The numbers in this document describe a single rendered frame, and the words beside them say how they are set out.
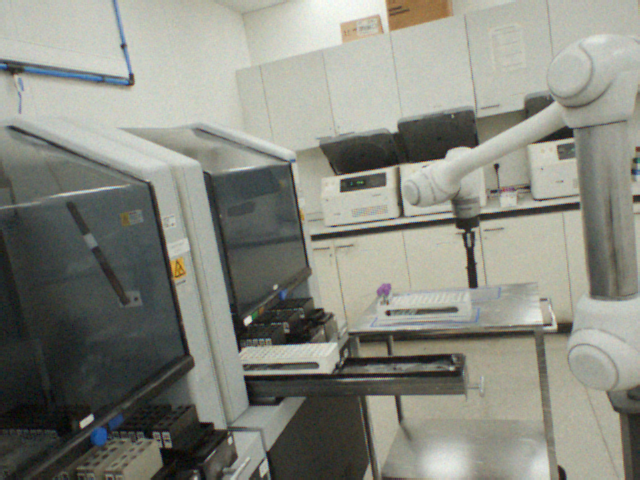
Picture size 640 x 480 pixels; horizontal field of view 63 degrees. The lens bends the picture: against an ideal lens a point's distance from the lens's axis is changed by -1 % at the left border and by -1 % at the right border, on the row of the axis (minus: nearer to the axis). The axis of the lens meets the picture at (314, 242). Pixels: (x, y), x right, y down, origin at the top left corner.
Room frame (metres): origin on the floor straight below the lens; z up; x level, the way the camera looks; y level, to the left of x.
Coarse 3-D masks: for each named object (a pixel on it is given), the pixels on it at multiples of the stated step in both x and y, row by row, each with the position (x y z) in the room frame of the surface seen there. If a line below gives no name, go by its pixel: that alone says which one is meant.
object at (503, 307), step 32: (480, 288) 1.91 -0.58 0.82; (512, 288) 1.84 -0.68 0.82; (448, 320) 1.61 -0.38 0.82; (480, 320) 1.56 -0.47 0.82; (512, 320) 1.52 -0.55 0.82; (352, 352) 1.68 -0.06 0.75; (544, 352) 1.45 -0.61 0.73; (544, 384) 1.46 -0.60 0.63; (544, 416) 1.46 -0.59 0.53; (416, 448) 1.82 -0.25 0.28; (448, 448) 1.78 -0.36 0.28; (480, 448) 1.75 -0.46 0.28; (512, 448) 1.71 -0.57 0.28; (544, 448) 1.68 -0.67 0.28
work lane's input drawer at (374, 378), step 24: (360, 360) 1.44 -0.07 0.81; (384, 360) 1.42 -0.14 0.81; (408, 360) 1.39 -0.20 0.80; (432, 360) 1.36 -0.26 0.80; (456, 360) 1.30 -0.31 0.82; (264, 384) 1.42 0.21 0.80; (288, 384) 1.39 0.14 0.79; (312, 384) 1.37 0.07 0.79; (336, 384) 1.34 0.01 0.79; (360, 384) 1.32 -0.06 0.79; (384, 384) 1.30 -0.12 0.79; (408, 384) 1.28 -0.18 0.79; (432, 384) 1.26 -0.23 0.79; (456, 384) 1.23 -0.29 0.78; (480, 384) 1.28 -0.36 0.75
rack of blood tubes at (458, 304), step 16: (384, 304) 1.70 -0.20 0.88; (400, 304) 1.67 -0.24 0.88; (416, 304) 1.65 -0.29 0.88; (432, 304) 1.63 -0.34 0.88; (448, 304) 1.61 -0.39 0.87; (464, 304) 1.59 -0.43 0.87; (384, 320) 1.69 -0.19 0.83; (400, 320) 1.67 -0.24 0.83; (416, 320) 1.65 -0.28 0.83; (432, 320) 1.63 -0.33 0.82
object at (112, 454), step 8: (120, 440) 1.05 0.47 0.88; (128, 440) 1.04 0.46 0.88; (112, 448) 1.02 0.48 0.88; (120, 448) 1.02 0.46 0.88; (104, 456) 0.99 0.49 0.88; (112, 456) 0.99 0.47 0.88; (96, 464) 0.97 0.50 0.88; (104, 464) 0.97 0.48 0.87; (88, 472) 0.95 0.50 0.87; (96, 472) 0.95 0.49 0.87; (104, 472) 0.96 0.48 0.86
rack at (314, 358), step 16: (256, 352) 1.50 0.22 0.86; (272, 352) 1.48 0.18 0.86; (288, 352) 1.45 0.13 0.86; (304, 352) 1.43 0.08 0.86; (320, 352) 1.41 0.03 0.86; (336, 352) 1.43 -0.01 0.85; (256, 368) 1.46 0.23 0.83; (272, 368) 1.45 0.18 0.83; (288, 368) 1.47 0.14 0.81; (304, 368) 1.45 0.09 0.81; (320, 368) 1.37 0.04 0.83
